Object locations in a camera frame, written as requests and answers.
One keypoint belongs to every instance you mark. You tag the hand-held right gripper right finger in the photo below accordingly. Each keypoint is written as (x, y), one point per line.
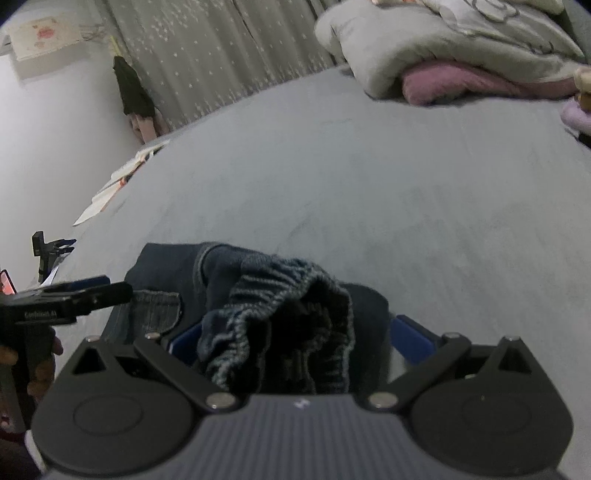
(413, 339)

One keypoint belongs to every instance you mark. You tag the dark hanging garment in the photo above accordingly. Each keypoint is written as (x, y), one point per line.
(134, 92)

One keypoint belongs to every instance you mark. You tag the smartphone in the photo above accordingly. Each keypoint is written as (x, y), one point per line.
(7, 282)

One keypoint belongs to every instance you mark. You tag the small beige doll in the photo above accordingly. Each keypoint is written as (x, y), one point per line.
(584, 87)

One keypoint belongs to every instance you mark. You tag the grey folded duvet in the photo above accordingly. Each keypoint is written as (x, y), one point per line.
(369, 41)

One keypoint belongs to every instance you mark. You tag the person's left hand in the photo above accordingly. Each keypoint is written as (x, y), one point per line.
(46, 381)

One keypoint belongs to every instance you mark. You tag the open book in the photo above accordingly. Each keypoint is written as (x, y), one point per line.
(115, 184)

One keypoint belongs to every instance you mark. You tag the pink blanket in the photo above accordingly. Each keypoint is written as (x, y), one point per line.
(452, 83)

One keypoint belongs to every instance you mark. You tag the small purple cloth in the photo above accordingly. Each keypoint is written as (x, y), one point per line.
(577, 117)

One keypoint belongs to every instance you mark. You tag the small black tripod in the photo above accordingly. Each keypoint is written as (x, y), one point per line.
(46, 251)

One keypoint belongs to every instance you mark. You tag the grey star print curtain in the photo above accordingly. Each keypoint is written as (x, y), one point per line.
(207, 60)

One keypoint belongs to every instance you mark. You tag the dark blue denim jeans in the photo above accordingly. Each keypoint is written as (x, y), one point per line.
(277, 314)

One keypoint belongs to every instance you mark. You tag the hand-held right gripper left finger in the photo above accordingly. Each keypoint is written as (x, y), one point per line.
(184, 344)

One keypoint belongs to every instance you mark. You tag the dark grey headboard cushion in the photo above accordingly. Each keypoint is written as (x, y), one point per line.
(581, 27)

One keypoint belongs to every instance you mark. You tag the pink hanging garment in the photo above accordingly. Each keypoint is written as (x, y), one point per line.
(145, 127)

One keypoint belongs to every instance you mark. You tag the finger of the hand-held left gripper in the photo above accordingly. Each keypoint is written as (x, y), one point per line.
(85, 282)
(106, 295)

